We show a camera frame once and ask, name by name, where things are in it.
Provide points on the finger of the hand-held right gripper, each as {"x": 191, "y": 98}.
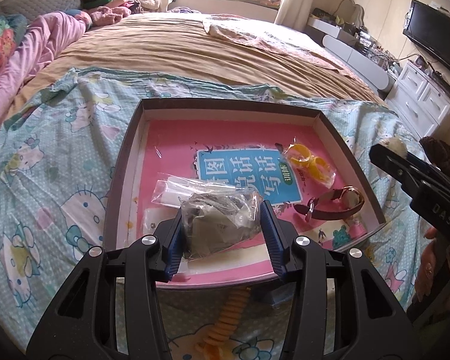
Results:
{"x": 393, "y": 167}
{"x": 433, "y": 170}

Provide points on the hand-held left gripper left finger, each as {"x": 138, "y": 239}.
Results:
{"x": 174, "y": 243}

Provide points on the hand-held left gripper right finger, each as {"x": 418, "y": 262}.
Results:
{"x": 274, "y": 240}

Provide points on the clear bag of grey jewelry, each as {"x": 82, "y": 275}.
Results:
{"x": 221, "y": 225}

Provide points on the dark cardboard box tray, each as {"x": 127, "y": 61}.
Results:
{"x": 122, "y": 180}

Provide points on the bagged yellow rings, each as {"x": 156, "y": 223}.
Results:
{"x": 307, "y": 161}

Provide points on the person's right hand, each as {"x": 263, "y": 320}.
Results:
{"x": 427, "y": 270}

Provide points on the dark brown furry object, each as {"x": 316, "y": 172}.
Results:
{"x": 440, "y": 153}

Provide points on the white drawer cabinet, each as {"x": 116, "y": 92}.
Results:
{"x": 416, "y": 97}

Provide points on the pink book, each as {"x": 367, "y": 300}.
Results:
{"x": 172, "y": 146}

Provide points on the white grey dressing table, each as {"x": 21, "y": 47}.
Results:
{"x": 345, "y": 50}

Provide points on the black flat television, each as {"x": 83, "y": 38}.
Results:
{"x": 433, "y": 33}

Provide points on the printed cat blanket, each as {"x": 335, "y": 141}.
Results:
{"x": 52, "y": 180}

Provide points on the curvy framed mirror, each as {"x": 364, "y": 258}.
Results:
{"x": 350, "y": 11}

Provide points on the light floral cloth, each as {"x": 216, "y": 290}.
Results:
{"x": 262, "y": 39}

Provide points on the tan bedsheet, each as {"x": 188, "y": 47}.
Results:
{"x": 172, "y": 48}

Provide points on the pink quilt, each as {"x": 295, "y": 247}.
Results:
{"x": 41, "y": 48}

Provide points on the pink plush toy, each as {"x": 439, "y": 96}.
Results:
{"x": 108, "y": 15}

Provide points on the dark floral quilt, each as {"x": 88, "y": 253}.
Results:
{"x": 5, "y": 37}

